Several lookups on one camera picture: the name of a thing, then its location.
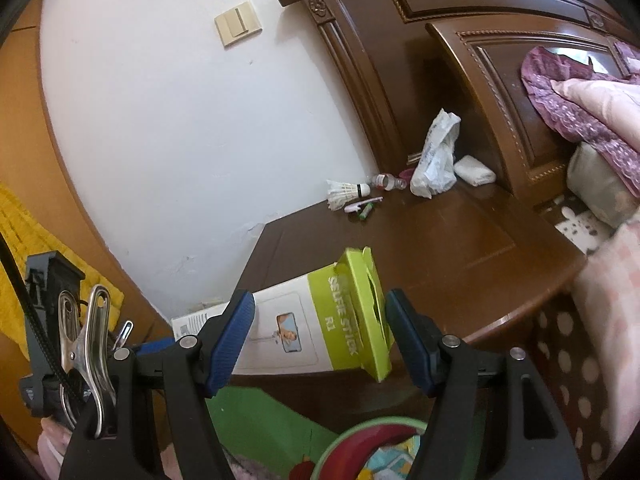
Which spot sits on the silver metal clip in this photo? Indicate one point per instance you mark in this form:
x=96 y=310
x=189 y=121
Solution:
x=97 y=340
x=124 y=332

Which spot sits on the pink checkered blanket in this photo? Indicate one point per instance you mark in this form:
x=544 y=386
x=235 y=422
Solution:
x=615 y=310

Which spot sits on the small wooden headboard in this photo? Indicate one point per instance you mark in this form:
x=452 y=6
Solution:
x=500 y=110

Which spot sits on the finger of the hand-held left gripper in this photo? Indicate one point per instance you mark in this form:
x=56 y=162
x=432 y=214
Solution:
x=155 y=347

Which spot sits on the red bin green rim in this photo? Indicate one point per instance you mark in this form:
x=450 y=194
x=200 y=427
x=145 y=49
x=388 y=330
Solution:
x=350 y=455

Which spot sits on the white printed plastic bag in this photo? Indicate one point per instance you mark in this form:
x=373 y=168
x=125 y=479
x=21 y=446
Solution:
x=435 y=160

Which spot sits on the grey pillow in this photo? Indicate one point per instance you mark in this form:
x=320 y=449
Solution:
x=600 y=185

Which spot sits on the yellow cloth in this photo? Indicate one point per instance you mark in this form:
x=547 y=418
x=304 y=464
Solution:
x=30 y=240

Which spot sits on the white feather shuttlecock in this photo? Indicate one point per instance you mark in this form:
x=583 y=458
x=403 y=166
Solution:
x=342 y=194

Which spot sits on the pink pillow purple lace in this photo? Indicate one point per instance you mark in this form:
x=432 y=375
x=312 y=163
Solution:
x=590 y=105

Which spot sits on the fluffy pink rug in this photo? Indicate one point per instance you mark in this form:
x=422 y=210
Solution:
x=255 y=470

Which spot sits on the pink white plastic stick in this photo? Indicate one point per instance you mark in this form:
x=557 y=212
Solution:
x=362 y=204

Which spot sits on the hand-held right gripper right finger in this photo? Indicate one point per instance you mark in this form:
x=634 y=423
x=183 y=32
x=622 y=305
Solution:
x=407 y=345

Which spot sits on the wet wipes packet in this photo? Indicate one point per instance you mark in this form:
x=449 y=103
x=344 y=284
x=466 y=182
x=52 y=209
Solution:
x=390 y=460

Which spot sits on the beige wall switch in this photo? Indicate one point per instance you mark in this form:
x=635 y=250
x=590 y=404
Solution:
x=237 y=25

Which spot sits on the black white patterned cloth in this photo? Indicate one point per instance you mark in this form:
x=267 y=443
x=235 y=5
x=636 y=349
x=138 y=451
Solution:
x=580 y=225

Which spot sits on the large wooden headboard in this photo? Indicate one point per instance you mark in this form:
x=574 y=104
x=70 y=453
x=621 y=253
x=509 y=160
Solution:
x=375 y=85

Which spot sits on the clear plastic bottle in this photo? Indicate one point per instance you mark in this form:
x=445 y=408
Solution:
x=387 y=181

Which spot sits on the brown polka dot bedsheet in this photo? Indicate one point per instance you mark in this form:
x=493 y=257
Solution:
x=570 y=375

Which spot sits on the dark wooden nightstand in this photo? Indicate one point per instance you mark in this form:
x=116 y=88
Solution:
x=475 y=260

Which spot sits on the orange wooden door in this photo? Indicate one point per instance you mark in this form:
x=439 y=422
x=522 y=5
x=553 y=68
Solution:
x=30 y=135

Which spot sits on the green battery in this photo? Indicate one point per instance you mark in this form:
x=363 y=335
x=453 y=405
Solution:
x=365 y=212

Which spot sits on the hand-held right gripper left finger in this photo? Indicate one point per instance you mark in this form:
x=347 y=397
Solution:
x=230 y=345

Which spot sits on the white green cardboard box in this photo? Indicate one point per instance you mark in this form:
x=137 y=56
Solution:
x=300 y=320

